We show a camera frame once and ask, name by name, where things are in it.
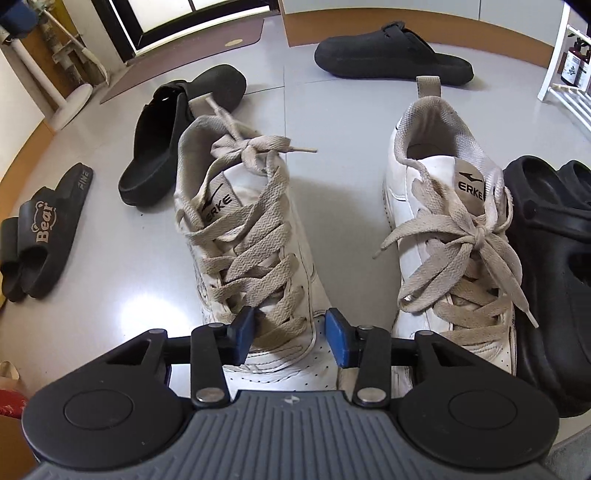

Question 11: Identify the dark grey buckle strap clog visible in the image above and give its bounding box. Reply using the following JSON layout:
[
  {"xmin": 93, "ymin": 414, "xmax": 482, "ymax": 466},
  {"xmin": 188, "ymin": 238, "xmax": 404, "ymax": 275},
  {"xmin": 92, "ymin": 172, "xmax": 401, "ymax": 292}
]
[
  {"xmin": 314, "ymin": 21, "xmax": 475, "ymax": 87},
  {"xmin": 119, "ymin": 65, "xmax": 247, "ymax": 212}
]

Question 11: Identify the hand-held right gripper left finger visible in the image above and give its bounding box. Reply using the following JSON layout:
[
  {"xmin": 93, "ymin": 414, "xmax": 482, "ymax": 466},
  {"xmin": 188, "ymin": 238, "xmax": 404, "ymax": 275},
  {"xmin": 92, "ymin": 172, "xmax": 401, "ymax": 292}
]
[{"xmin": 104, "ymin": 305, "xmax": 256, "ymax": 409}]

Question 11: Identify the white printed lace-up sneaker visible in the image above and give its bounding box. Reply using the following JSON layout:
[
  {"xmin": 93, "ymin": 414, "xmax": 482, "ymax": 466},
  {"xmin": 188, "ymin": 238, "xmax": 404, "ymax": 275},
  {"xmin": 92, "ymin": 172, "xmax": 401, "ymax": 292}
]
[
  {"xmin": 174, "ymin": 84, "xmax": 341, "ymax": 393},
  {"xmin": 373, "ymin": 76, "xmax": 540, "ymax": 376}
]

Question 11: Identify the black chunky heel strap clog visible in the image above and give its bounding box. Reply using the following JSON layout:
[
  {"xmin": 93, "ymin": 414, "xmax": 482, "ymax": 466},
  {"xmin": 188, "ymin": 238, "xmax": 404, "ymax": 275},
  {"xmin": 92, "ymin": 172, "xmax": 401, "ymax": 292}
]
[
  {"xmin": 556, "ymin": 159, "xmax": 591, "ymax": 217},
  {"xmin": 502, "ymin": 154, "xmax": 591, "ymax": 418}
]

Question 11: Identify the dark pump bottle white label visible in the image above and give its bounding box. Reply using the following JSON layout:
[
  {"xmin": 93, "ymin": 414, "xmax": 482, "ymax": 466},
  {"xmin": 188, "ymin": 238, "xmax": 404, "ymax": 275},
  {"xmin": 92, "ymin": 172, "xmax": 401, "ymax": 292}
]
[
  {"xmin": 560, "ymin": 39, "xmax": 583, "ymax": 88},
  {"xmin": 577, "ymin": 41, "xmax": 591, "ymax": 89}
]

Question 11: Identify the black bear print slide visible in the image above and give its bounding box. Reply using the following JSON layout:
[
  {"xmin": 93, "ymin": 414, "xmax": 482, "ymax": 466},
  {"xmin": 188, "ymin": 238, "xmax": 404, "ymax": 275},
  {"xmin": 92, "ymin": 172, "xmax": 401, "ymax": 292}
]
[
  {"xmin": 7, "ymin": 162, "xmax": 94, "ymax": 303},
  {"xmin": 0, "ymin": 217, "xmax": 28, "ymax": 298}
]

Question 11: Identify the black framed glass door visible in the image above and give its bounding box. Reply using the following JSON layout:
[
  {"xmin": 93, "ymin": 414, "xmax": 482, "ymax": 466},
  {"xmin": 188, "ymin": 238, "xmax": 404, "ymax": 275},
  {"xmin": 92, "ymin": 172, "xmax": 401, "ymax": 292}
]
[{"xmin": 98, "ymin": 0, "xmax": 283, "ymax": 62}]

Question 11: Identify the white metal shoe rack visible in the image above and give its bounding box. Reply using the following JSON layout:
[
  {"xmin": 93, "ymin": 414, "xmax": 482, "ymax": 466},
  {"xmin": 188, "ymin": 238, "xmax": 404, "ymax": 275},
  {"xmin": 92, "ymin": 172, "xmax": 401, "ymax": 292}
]
[{"xmin": 538, "ymin": 0, "xmax": 591, "ymax": 134}]

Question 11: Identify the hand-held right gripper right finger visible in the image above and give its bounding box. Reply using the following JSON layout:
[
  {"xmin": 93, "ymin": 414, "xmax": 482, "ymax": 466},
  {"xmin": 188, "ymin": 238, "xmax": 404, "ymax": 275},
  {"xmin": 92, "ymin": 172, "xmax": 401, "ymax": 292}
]
[{"xmin": 325, "ymin": 308, "xmax": 483, "ymax": 408}]

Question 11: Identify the red patterned bag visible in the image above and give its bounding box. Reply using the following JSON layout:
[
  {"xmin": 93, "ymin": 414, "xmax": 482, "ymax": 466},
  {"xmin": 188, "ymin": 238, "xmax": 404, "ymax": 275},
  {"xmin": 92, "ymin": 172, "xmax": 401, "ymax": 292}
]
[{"xmin": 0, "ymin": 390, "xmax": 28, "ymax": 418}]

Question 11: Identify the brown door mat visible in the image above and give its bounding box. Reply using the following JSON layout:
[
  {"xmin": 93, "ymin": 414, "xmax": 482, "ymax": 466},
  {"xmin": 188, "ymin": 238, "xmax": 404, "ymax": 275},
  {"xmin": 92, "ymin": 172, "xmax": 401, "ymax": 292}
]
[{"xmin": 100, "ymin": 17, "xmax": 265, "ymax": 93}]

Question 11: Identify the plain brown cardboard box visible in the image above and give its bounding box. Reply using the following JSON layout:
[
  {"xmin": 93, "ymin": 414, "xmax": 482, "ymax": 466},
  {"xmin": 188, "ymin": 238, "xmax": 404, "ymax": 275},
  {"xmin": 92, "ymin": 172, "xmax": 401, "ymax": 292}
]
[{"xmin": 0, "ymin": 415, "xmax": 33, "ymax": 480}]

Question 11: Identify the white pedestal fan stand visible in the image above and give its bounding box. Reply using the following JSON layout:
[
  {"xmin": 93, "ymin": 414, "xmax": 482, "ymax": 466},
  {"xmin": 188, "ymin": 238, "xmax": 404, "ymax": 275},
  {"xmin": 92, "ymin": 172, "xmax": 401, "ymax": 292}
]
[{"xmin": 9, "ymin": 37, "xmax": 94, "ymax": 131}]

